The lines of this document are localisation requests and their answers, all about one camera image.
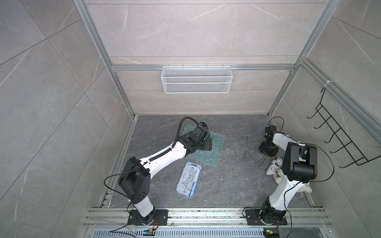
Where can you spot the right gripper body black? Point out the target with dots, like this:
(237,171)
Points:
(268,149)

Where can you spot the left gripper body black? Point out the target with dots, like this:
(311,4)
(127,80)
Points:
(206,146)

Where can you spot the green transparent ruler set case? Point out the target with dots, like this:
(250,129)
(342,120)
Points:
(211,157)

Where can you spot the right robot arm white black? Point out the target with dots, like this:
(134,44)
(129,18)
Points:
(299,167)

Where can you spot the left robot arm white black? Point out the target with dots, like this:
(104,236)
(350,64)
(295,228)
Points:
(136,176)

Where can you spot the blue transparent geometry set case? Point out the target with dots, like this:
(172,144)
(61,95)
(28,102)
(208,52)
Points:
(188,179)

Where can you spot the newspaper print roll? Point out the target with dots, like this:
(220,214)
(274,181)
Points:
(274,167)

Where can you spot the white plush teddy bear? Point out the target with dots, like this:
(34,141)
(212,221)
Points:
(305,188)

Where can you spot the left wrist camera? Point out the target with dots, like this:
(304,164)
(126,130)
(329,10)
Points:
(203,124)

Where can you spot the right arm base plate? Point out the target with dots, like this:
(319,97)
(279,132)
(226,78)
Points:
(253,217)

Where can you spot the white wire mesh basket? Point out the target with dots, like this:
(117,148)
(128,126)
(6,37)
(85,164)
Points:
(196,79)

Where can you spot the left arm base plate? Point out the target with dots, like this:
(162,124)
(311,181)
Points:
(160,217)

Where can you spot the black wire hook rack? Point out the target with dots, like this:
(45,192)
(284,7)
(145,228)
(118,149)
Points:
(338,134)

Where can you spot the aluminium mounting rail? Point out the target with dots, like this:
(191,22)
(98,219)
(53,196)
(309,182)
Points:
(204,217)

